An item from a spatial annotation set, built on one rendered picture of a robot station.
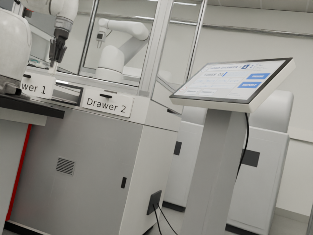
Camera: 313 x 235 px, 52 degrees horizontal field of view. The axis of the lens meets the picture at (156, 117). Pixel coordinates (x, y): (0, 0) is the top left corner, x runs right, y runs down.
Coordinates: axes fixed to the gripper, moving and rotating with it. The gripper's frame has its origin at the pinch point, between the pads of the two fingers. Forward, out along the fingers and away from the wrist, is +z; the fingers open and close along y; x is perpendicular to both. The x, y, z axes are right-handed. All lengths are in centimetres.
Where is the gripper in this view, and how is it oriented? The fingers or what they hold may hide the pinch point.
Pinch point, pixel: (53, 67)
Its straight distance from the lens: 179.7
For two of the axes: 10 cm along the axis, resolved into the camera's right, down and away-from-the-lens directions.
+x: 9.4, 2.1, -2.7
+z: -2.2, 9.7, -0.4
